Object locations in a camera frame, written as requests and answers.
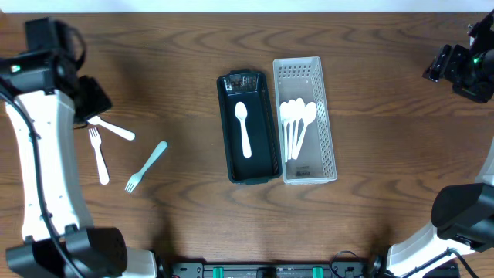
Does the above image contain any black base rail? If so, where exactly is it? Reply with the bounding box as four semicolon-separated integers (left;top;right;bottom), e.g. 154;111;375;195
154;250;460;278

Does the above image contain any mint green plastic fork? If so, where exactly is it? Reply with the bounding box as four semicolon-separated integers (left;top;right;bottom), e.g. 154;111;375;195
124;141;168;194

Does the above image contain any black plastic basket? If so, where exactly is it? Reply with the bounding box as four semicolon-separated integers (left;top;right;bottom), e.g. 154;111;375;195
216;69;282;185

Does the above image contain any white plastic spoon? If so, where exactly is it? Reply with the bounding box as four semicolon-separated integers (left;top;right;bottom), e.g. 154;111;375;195
279;102;289;162
291;98;305;159
293;102;317;160
235;102;252;158

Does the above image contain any white plastic fork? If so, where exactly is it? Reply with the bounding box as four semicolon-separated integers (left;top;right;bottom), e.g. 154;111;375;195
89;127;110;185
88;116;135;141

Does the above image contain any white plastic basket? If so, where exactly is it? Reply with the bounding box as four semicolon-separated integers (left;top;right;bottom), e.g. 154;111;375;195
272;56;337;185

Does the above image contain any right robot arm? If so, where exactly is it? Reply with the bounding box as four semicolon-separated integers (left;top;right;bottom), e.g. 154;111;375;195
364;13;493;277

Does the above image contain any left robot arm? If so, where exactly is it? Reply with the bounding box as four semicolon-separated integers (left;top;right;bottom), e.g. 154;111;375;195
1;18;127;277

